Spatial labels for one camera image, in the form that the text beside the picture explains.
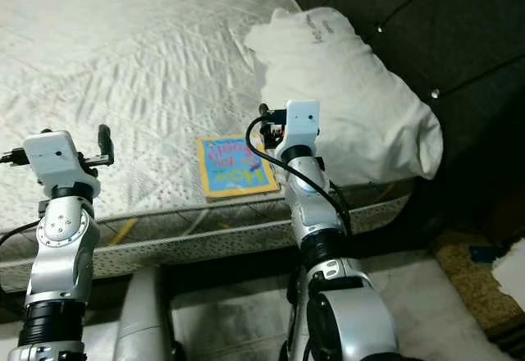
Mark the small dark blue object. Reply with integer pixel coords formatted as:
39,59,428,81
469,246,505,265

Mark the black tufted headboard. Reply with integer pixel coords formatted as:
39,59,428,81
275,0,525,247

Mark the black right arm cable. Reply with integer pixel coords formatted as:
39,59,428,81
244,115,354,235

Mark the brown shaggy rug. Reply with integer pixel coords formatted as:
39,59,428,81
431,230,525,337

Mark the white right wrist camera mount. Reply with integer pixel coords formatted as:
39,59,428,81
283,100,321,158

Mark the silver left robot leg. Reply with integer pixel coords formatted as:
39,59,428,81
115,264,185,361

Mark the white quilted mattress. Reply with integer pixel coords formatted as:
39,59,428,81
0,0,419,292

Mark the white sheet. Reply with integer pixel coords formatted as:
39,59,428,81
491,242,525,313

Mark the white pillow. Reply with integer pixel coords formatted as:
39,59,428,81
244,7,444,185

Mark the blue yellow-edged picture book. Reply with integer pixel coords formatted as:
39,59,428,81
197,135,281,200

